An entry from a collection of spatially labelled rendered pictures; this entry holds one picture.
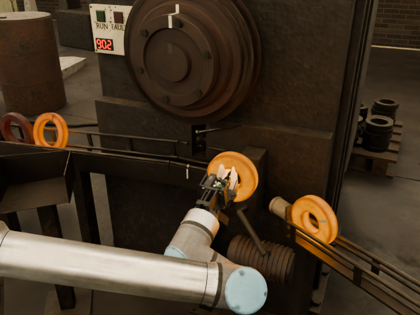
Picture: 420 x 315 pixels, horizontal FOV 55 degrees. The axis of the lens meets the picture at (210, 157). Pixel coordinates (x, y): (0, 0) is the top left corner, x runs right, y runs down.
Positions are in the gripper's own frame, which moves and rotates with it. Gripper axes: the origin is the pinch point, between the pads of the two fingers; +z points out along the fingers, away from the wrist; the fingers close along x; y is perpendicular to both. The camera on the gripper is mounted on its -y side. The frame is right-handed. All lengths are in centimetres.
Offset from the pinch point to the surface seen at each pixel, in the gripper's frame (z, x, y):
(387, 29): 587, -26, -233
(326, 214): -0.8, -28.1, -7.9
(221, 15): 28.4, 11.5, 34.1
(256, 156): 18.4, -1.1, -10.1
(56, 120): 22, 92, -16
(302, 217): 1.5, -21.2, -14.8
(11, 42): 152, 271, -63
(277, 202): 7.7, -11.4, -18.2
